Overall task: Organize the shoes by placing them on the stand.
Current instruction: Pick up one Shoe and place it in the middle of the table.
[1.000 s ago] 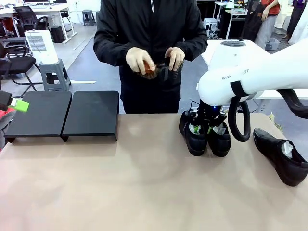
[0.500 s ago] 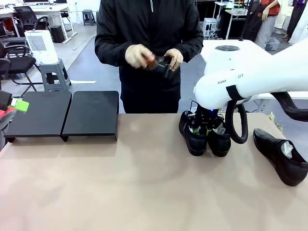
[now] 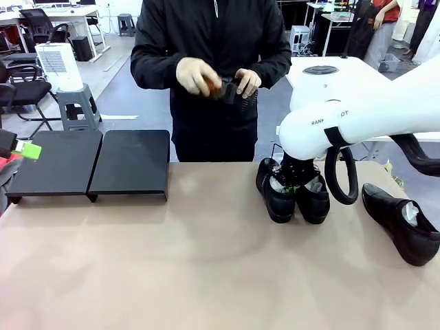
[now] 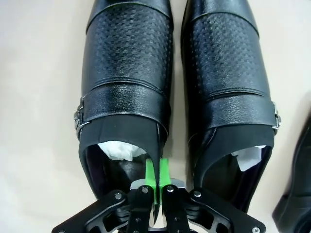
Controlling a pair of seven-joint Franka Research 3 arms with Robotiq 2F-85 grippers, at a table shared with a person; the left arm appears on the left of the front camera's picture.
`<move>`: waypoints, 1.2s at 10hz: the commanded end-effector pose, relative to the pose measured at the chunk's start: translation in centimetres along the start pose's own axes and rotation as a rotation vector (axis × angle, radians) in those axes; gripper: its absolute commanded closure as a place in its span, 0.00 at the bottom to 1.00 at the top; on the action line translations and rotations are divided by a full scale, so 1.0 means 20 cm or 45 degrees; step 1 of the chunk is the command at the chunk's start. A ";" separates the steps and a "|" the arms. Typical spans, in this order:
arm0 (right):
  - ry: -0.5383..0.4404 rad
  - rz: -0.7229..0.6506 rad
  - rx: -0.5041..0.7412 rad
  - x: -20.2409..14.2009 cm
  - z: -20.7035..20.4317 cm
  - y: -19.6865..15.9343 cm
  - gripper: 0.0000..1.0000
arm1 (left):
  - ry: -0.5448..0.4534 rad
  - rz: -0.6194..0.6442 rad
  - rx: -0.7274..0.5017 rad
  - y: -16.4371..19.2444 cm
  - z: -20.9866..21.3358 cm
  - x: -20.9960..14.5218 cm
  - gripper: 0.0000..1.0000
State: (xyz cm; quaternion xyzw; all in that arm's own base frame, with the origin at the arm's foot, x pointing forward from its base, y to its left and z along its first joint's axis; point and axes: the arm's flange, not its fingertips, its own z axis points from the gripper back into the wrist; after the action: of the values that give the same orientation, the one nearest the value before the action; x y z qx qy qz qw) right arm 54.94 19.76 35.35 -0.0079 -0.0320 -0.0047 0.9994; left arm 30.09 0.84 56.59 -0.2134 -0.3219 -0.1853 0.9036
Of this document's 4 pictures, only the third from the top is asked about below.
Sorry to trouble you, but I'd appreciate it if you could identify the white desk with black drape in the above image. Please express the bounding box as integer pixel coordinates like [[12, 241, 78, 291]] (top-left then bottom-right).
[[311, 12, 358, 58]]

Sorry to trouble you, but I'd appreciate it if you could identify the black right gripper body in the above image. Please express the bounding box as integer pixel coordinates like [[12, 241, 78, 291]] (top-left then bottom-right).
[[278, 156, 316, 187]]

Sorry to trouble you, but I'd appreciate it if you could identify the black shoe with silver buckle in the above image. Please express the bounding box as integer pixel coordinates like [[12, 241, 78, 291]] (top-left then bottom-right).
[[296, 173, 331, 225], [256, 157, 296, 223]]

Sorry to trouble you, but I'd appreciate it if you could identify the wooden shoe brush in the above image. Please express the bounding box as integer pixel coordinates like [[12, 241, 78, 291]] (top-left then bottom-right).
[[202, 76, 238, 104]]

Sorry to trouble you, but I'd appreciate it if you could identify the black computer tower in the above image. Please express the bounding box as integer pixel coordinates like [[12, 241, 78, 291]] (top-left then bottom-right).
[[71, 36, 94, 62]]

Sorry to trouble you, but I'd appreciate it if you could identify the person's right forearm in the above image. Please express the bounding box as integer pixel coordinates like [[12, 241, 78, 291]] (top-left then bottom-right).
[[131, 51, 183, 91]]

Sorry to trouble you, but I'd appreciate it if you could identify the grey plastic stool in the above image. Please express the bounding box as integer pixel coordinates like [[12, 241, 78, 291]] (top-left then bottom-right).
[[55, 84, 103, 131], [118, 13, 135, 37]]

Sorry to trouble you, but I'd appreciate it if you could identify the person's left hand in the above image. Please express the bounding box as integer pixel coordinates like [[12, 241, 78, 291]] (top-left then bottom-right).
[[235, 68, 262, 99]]

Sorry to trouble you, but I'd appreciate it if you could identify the person's left forearm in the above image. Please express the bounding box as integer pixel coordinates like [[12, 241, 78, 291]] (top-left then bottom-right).
[[254, 51, 292, 91]]

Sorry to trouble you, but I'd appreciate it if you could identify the black office chair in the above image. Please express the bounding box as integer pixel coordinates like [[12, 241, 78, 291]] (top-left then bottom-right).
[[19, 8, 72, 52]]

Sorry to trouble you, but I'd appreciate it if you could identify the white air purifier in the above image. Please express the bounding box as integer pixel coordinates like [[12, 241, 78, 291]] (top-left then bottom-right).
[[34, 41, 85, 93]]

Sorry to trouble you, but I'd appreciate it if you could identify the figure in dark clothes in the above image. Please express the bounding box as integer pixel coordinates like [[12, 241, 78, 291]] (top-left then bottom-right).
[[408, 0, 440, 58]]

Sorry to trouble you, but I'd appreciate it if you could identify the person in black jacket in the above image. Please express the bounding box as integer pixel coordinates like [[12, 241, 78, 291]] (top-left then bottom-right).
[[130, 0, 293, 163]]

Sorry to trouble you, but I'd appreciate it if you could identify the black hanging garment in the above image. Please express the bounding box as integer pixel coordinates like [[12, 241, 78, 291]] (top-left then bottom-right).
[[346, 0, 381, 59]]

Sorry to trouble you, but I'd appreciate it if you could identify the white computer case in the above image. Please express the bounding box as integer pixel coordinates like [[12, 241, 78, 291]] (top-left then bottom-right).
[[290, 25, 312, 56]]

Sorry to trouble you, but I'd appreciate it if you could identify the black velcro strap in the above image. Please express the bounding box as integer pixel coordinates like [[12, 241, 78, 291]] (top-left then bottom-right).
[[323, 126, 347, 147]]

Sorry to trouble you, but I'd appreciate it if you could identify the person's right hand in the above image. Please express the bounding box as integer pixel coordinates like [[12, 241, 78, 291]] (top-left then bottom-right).
[[175, 56, 221, 97]]

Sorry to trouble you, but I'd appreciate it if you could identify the figure in red shirt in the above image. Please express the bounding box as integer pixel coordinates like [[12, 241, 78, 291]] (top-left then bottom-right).
[[364, 0, 403, 72]]

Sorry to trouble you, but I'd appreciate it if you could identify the white office desk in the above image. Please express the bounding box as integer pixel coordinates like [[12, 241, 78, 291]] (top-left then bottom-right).
[[0, 5, 111, 63]]

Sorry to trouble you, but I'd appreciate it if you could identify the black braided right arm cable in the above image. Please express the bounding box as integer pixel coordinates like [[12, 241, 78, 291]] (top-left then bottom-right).
[[323, 133, 440, 206]]

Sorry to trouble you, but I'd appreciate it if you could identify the grey plastic bin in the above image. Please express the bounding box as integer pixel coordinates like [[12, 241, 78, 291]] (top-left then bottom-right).
[[377, 53, 402, 73]]

